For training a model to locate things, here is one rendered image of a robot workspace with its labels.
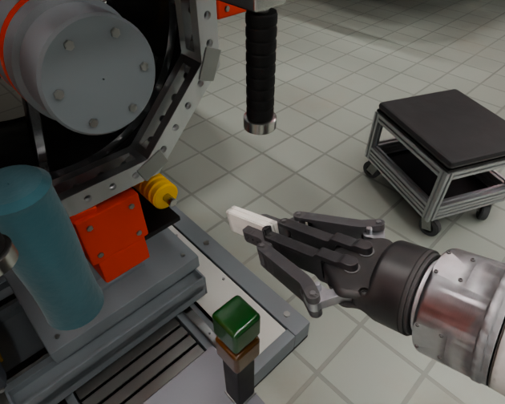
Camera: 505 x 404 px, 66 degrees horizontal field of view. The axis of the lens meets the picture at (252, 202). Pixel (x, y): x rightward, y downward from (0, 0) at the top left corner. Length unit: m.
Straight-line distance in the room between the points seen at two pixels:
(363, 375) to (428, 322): 0.85
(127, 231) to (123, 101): 0.35
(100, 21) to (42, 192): 0.20
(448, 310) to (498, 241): 1.32
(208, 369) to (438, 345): 0.39
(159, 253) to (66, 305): 0.48
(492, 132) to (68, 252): 1.30
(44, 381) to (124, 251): 0.40
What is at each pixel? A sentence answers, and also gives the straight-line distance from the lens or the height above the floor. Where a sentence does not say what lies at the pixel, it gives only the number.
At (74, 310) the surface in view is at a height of 0.53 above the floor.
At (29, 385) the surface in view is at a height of 0.15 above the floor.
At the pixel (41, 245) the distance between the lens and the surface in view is 0.54.
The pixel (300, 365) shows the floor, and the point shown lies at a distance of 1.14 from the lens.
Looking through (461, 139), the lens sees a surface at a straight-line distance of 1.42.
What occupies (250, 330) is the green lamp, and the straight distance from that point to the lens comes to 0.44.
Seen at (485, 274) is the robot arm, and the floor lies 0.81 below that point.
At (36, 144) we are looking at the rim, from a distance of 0.74.
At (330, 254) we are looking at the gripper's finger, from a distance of 0.37.
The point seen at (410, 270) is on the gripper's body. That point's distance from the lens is 0.33.
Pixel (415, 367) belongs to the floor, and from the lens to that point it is 1.21.
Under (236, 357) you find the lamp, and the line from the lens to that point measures 0.47.
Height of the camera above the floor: 1.03
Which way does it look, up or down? 43 degrees down
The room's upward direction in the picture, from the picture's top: straight up
